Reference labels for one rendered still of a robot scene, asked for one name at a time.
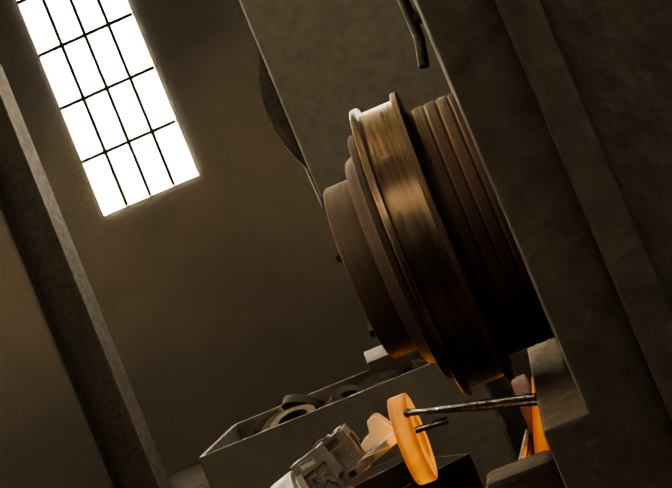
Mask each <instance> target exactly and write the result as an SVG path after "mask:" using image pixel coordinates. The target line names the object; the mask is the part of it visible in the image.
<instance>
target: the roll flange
mask: <svg viewBox="0 0 672 488"><path fill-rule="evenodd" d="M389 98H390V102H391V106H392V109H393V113H394V116H395V119H396V122H397V124H398V127H399V130H400V133H401V136H402V138H403V141H404V144H405V147H406V149H407V152H408V155H409V157H410V160H411V162H412V165H413V168H414V170H415V173H416V175H417V178H418V180H419V183H420V185H421V188H422V191H423V193H424V196H425V198H426V201H427V203H428V206H429V208H430V210H431V213H432V215H433V218H434V220H435V223H436V225H437V228H438V230H439V232H440V235H441V237H442V240H443V242H444V244H445V247H446V249H447V252H448V254H449V256H450V259H451V261H452V263H453V266H454V268H455V270H456V273H457V275H458V277H459V280H460V282H461V284H462V287H463V289H464V291H465V294H466V296H467V298H468V300H469V303H470V305H471V307H472V309H473V312H474V314H475V316H476V318H477V321H478V323H479V325H480V327H481V329H482V331H483V334H484V336H485V338H486V340H487V342H488V344H489V346H490V349H491V351H492V353H493V355H494V357H495V359H496V361H497V363H498V365H499V367H500V368H501V370H502V372H503V374H504V376H505V377H506V379H507V380H508V381H511V380H513V379H515V374H514V370H513V366H512V363H511V360H510V357H509V356H510V355H511V354H512V353H517V352H520V351H522V350H524V348H530V347H532V346H535V345H536V344H537V343H538V344H540V343H542V342H545V341H547V340H548V339H552V338H555V336H554V334H553V331H552V329H551V327H550V324H549V322H548V319H547V317H546V315H545V312H544V310H543V307H542V305H541V302H540V300H539V298H538V295H537V293H536V290H535V288H534V286H533V283H532V281H531V278H530V276H529V274H528V271H527V269H526V266H525V264H524V262H523V259H522V257H521V254H520V252H519V250H518V247H517V245H516V242H515V240H514V238H513V235H512V233H511V230H510V228H509V226H508V223H507V221H506V219H505V216H504V214H503V211H502V209H501V207H500V204H499V202H498V199H497V197H496V195H495V192H494V190H493V187H492V185H491V183H490V180H489V178H488V176H487V173H486V171H485V168H484V166H483V164H482V161H481V159H480V156H479V154H478V152H477V149H476V147H475V144H474V142H473V140H472V137H471V135H470V133H469V130H468V128H467V125H466V123H465V121H464V118H463V116H462V114H461V111H460V109H459V106H458V104H457V102H456V99H455V97H454V95H453V92H452V93H449V94H448V96H442V97H440V98H438V99H436V101H431V102H428V103H426V104H425V105H424V106H419V107H417V108H414V109H413V111H407V110H406V108H405V106H404V104H403V102H402V100H401V99H400V97H399V95H398V94H397V93H396V92H393V93H390V95H389Z"/></svg>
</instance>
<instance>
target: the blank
mask: <svg viewBox="0 0 672 488"><path fill-rule="evenodd" d="M387 407H388V413H389V417H390V421H391V425H392V428H393V431H394V434H395V437H396V440H397V443H398V446H399V448H400V451H401V453H402V456H403V458H404V460H405V463H406V465H407V467H408V469H409V471H410V473H411V475H412V477H413V478H414V480H415V481H416V482H417V484H419V485H424V484H426V483H429V482H432V481H434V480H436V479H437V478H438V471H437V466H436V462H435V458H434V455H433V452H432V448H431V445H430V443H429V440H428V437H427V434H426V432H425V431H423V432H420V433H417V434H416V433H415V431H414V427H416V426H419V425H422V422H421V419H420V417H419V415H417V416H410V417H408V418H407V417H404V415H403V410H404V409H406V408H409V409H414V408H415V406H414V404H413V402H412V401H411V399H410V397H409V396H408V395H407V394H406V393H402V394H400V395H397V396H394V397H392V398H389V399H388V401H387Z"/></svg>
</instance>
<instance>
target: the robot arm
mask: <svg viewBox="0 0 672 488"><path fill-rule="evenodd" d="M367 426H368V430H369V434H368V435H367V436H366V437H365V438H364V440H363V441H362V443H361V444H360V443H359V440H360V439H359V438H358V437H357V436H356V434H355V433H354V432H353V431H351V430H350V429H349V428H348V426H347V425H345V423H344V424H342V425H341V426H339V427H337V428H336V429H335V430H334V431H333V432H332V433H331V434H330V435H329V434H328V435H327V436H326V437H325V438H323V439H319V440H318V441H317V442H316V443H315V445H314V447H313V448H314V449H312V450H311V451H310V452H309V453H307V454H306V455H305V456H304V457H302V458H301V459H299V460H298V461H296V462H295V463H294V464H293V465H292V466H291V467H290V468H291V470H292V471H290V472H289V473H287V474H286V475H285V476H283V477H282V478H281V479H280V480H278V481H277V482H276V483H275V484H273V485H272V486H271V487H270V488H354V487H352V486H350V485H348V484H349V483H350V482H352V481H353V480H354V479H356V478H357V477H358V476H360V475H361V474H362V473H363V472H364V471H366V470H367V469H368V468H369V467H370V465H371V464H372V463H373V462H375V461H376V460H377V459H378V458H379V457H381V456H382V455H383V454H384V453H385V452H387V451H388V450H389V449H390V448H391V447H392V446H394V445H395V444H396V443H397V440H396V437H395V434H394V431H393V428H392V425H391V422H390V421H389V420H387V419H386V418H385V417H383V416H382V415H381V414H379V413H375V414H373V415H371V417H370V419H369V420H368V421H367ZM320 440H322V441H320ZM319 442H320V443H319ZM318 443H319V444H318ZM317 444H318V445H317ZM316 445H317V446H316ZM315 446H316V447H315ZM315 477H318V478H319V479H320V481H317V480H316V479H315ZM327 482H329V483H327ZM326 486H327V487H326Z"/></svg>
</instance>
